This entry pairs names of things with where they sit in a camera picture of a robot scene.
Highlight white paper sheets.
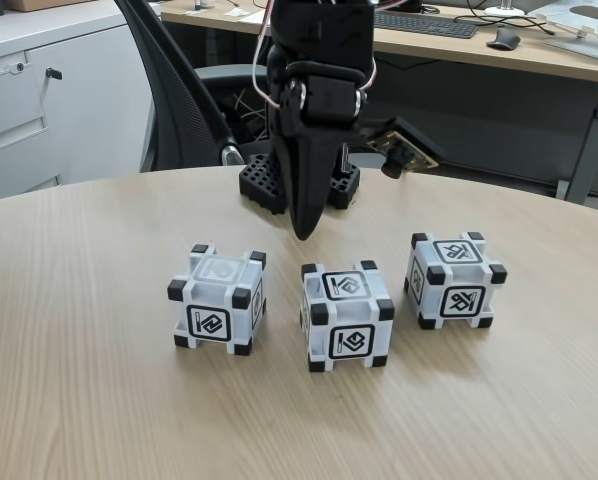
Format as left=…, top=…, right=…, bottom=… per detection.
left=226, top=5, right=280, bottom=25

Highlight thin black desk cable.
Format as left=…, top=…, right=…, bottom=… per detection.
left=453, top=10, right=556, bottom=37

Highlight white round stand base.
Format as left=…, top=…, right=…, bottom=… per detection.
left=483, top=0, right=528, bottom=17

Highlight white cube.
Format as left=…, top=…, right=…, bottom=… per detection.
left=300, top=259, right=397, bottom=374
left=404, top=231, right=509, bottom=331
left=167, top=243, right=268, bottom=358

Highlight black computer keyboard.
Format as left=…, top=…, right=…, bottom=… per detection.
left=373, top=10, right=480, bottom=40

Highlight brown cardboard box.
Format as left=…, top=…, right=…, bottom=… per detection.
left=9, top=0, right=100, bottom=13

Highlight red white servo cable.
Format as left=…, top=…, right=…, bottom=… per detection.
left=251, top=0, right=380, bottom=110

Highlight white cube, zigzag symbol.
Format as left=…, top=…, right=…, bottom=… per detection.
left=167, top=243, right=268, bottom=358

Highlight black gripper-mounted camera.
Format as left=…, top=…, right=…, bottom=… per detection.
left=353, top=116, right=441, bottom=180

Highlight tangled beige cables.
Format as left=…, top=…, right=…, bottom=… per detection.
left=231, top=89, right=271, bottom=144

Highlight wooden office desk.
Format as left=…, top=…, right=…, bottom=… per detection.
left=160, top=0, right=598, bottom=206

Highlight grey laptop stand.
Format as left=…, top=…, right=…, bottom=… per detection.
left=536, top=0, right=598, bottom=62

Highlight black mesh office chair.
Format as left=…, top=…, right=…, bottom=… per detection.
left=112, top=0, right=280, bottom=174

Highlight black computer mouse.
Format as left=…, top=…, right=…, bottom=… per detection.
left=486, top=27, right=523, bottom=51

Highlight white drawer cabinet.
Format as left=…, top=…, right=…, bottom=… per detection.
left=0, top=8, right=156, bottom=206

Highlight grey round pedestal base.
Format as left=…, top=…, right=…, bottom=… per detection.
left=351, top=152, right=386, bottom=172

